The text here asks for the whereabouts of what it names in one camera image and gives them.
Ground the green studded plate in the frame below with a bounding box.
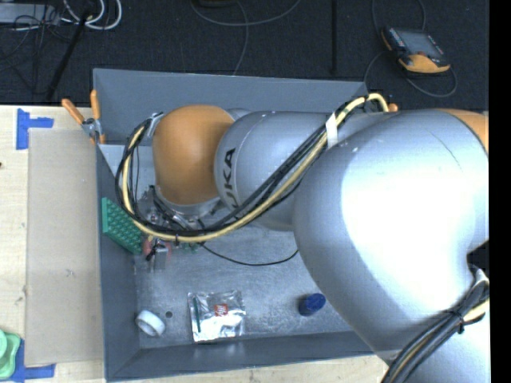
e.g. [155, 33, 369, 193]
[101, 196, 145, 255]

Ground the white tape roll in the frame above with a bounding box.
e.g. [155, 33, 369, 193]
[134, 310, 166, 338]

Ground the clear plastic packet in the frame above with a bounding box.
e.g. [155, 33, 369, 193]
[187, 289, 247, 343]

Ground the pale cardboard board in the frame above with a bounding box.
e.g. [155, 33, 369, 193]
[23, 128, 105, 369]

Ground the grey metal bin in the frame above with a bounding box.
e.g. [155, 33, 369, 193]
[92, 68, 391, 382]

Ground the blue round cap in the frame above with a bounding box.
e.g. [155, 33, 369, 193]
[298, 292, 327, 318]

